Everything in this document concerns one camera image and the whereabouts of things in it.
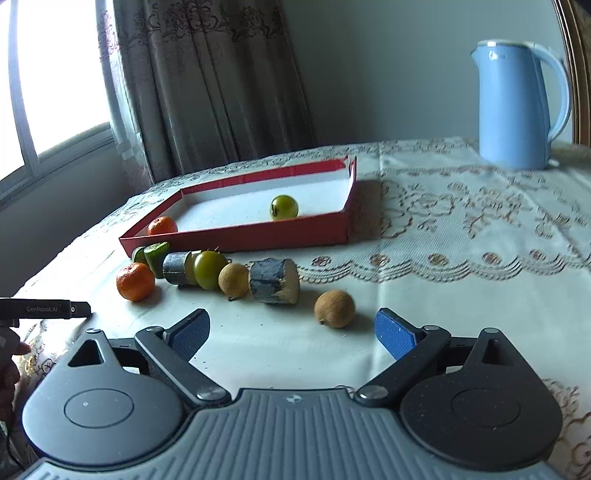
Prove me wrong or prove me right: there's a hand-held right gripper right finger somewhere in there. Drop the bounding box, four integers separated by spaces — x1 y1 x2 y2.
355 307 529 409

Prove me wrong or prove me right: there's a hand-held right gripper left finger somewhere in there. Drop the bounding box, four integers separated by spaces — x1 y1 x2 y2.
69 308 232 409

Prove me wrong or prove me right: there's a dark eggplant piece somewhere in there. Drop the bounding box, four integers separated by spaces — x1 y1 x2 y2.
163 250 201 287

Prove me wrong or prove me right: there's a brown longan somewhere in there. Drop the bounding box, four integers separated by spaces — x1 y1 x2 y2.
218 263 250 301
314 290 356 329

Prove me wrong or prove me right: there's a green tomato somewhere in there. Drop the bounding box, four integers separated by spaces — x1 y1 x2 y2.
193 250 229 291
270 194 299 221

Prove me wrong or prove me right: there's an orange tangerine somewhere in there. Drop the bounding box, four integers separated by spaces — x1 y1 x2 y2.
147 216 179 236
116 262 156 302

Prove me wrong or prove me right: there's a dark sugarcane piece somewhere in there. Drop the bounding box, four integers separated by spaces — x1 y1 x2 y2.
248 258 301 305

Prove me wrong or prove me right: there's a red cardboard box tray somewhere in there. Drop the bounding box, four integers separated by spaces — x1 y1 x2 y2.
119 156 358 254

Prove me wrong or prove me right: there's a person's left hand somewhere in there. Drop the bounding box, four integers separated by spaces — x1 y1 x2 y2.
0 325 32 425

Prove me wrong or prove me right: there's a white lace tablecloth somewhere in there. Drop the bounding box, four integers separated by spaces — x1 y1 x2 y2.
295 136 591 301

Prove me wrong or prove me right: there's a grey curtain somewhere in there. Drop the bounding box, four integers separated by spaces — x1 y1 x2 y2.
95 0 319 185

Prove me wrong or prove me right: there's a blue electric kettle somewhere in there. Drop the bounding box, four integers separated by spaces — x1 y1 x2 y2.
470 40 573 171

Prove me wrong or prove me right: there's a black cable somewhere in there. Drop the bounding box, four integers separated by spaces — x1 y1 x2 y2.
4 427 26 472

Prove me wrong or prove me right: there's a window with grey frame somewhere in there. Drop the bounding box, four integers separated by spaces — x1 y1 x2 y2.
0 0 134 204

